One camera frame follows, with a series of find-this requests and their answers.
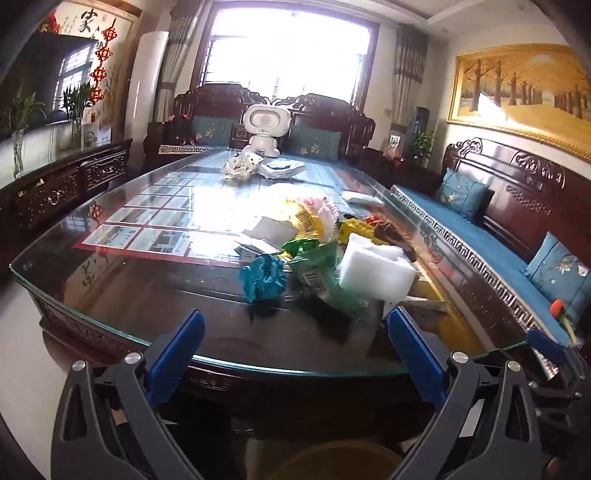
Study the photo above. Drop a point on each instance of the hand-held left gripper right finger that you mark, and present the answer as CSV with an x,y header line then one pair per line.
x,y
415,357

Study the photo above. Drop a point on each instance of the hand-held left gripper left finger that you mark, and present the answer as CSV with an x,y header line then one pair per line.
x,y
178,353

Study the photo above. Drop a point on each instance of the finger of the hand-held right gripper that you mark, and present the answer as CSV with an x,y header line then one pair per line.
x,y
545,344

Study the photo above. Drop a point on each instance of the white foam block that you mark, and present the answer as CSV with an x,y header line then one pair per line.
x,y
374,267

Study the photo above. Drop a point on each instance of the teal wrapper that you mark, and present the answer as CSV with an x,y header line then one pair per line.
x,y
263,277

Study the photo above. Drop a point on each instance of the green snack packet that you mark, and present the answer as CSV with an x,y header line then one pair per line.
x,y
323,277

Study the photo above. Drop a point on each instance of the brown wrapper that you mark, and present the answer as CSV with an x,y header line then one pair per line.
x,y
392,233

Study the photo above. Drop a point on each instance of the yellow trash bin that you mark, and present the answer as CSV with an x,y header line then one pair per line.
x,y
341,461

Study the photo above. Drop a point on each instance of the white paper card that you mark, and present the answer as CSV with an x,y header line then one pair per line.
x,y
268,228

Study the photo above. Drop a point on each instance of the bright green wrapper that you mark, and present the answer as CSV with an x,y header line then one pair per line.
x,y
299,244

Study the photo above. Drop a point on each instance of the orange green toy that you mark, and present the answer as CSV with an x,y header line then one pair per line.
x,y
557,307

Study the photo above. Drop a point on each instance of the carved dark wooden table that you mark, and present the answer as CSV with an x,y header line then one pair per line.
x,y
161,295

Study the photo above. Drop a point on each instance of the blue embroidered pillow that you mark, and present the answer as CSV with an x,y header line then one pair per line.
x,y
558,272
459,194

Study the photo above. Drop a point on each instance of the sheet of photos under glass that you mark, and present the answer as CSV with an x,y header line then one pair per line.
x,y
138,230

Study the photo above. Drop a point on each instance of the carved wooden bench blue cushion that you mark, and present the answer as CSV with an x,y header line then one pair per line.
x,y
461,230

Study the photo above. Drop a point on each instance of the yellow box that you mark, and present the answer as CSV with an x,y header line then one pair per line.
x,y
355,227

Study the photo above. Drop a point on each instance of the white remote control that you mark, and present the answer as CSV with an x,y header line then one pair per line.
x,y
360,197

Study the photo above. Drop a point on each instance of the pink white plastic bag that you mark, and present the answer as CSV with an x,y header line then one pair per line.
x,y
327,210

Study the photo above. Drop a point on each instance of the yellow snack packet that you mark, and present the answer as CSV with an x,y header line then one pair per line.
x,y
307,221

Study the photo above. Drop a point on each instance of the crumpled white yellow bag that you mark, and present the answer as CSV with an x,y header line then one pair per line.
x,y
240,166

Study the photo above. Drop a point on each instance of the carved dark wooden cabinet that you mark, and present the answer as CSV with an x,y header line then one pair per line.
x,y
55,184

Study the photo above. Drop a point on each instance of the potted green plant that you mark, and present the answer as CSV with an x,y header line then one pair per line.
x,y
422,143

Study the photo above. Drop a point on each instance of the teal embroidered pillow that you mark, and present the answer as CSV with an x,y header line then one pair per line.
x,y
210,130
314,141

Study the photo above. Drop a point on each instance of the white green box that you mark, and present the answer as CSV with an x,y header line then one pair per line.
x,y
97,134

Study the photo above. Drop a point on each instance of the white robot toy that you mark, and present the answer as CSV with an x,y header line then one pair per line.
x,y
265,122

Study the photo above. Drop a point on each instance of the carved dark wooden sofa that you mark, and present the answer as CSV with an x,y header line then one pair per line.
x,y
221,99

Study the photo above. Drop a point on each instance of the gold framed tree painting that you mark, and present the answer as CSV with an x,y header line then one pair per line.
x,y
517,87

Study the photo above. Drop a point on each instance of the bamboo plant in glass vase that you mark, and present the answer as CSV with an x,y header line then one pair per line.
x,y
78,106
23,120

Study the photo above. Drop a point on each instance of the white standing air conditioner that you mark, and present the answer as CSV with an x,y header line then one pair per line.
x,y
147,83

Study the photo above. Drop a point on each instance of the beige curtain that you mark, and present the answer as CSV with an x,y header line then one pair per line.
x,y
178,60
408,69

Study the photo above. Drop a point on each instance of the red knot decoration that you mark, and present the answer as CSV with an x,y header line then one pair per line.
x,y
99,74

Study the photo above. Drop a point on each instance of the black television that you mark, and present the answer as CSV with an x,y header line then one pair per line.
x,y
41,74

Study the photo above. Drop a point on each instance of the large window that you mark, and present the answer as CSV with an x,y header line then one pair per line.
x,y
286,50

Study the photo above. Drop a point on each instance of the framed calligraphy picture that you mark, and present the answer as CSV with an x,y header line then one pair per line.
x,y
85,21

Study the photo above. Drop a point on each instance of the red hanging ornament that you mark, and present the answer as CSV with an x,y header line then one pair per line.
x,y
51,23

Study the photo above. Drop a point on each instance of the small picture frame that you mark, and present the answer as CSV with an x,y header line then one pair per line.
x,y
394,143

